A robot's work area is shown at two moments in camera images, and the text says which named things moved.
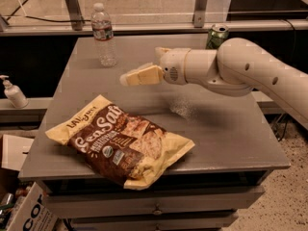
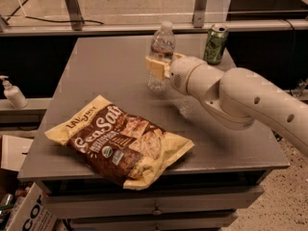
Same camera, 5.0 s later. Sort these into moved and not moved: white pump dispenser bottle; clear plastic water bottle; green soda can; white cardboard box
Moved: clear plastic water bottle
Not moved: white cardboard box; green soda can; white pump dispenser bottle
